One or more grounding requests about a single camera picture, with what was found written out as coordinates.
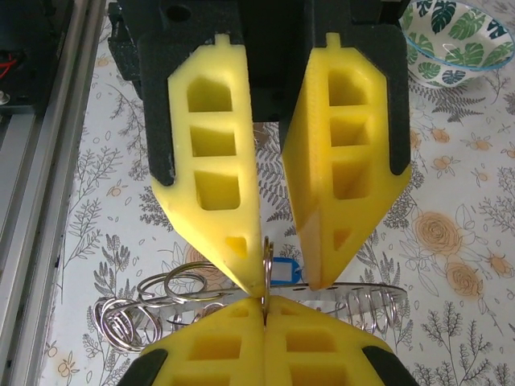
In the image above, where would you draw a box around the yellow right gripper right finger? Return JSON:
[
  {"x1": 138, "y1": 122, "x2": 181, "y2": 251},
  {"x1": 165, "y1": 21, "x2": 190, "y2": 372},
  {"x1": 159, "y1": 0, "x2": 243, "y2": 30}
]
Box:
[{"x1": 265, "y1": 295, "x2": 415, "y2": 386}]

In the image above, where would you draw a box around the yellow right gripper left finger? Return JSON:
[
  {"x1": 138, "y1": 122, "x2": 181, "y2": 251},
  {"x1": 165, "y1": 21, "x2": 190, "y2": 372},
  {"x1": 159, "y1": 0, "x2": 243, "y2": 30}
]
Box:
[{"x1": 118, "y1": 296, "x2": 267, "y2": 386}]

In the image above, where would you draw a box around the silver key ring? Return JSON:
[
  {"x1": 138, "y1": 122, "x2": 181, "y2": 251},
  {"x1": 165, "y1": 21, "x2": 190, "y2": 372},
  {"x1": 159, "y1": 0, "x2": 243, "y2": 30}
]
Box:
[
  {"x1": 136, "y1": 272, "x2": 226, "y2": 307},
  {"x1": 93, "y1": 297, "x2": 137, "y2": 355},
  {"x1": 163, "y1": 263, "x2": 208, "y2": 302},
  {"x1": 369, "y1": 291, "x2": 399, "y2": 335},
  {"x1": 261, "y1": 236, "x2": 277, "y2": 321}
]

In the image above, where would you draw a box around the blue plastic key tag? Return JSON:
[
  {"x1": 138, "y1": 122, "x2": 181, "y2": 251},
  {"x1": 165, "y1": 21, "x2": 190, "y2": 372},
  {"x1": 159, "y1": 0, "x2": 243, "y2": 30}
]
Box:
[{"x1": 270, "y1": 257, "x2": 306, "y2": 287}]

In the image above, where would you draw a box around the floral tablecloth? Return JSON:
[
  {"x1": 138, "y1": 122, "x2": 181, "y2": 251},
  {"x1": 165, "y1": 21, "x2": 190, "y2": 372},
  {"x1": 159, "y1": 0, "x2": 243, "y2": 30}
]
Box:
[{"x1": 51, "y1": 0, "x2": 515, "y2": 386}]

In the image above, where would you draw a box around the leaf pattern bowl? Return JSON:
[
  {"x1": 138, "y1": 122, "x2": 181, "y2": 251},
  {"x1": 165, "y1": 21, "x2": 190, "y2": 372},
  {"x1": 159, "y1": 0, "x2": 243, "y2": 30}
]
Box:
[{"x1": 402, "y1": 0, "x2": 515, "y2": 88}]

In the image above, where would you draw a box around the aluminium mounting rail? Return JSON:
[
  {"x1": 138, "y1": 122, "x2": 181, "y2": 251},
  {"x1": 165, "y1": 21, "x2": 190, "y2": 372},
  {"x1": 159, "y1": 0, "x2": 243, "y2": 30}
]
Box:
[{"x1": 0, "y1": 0, "x2": 112, "y2": 386}]

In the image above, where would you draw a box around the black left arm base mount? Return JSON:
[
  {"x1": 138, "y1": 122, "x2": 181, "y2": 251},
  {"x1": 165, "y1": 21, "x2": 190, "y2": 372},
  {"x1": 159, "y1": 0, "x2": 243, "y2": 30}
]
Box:
[{"x1": 0, "y1": 0, "x2": 76, "y2": 112}]

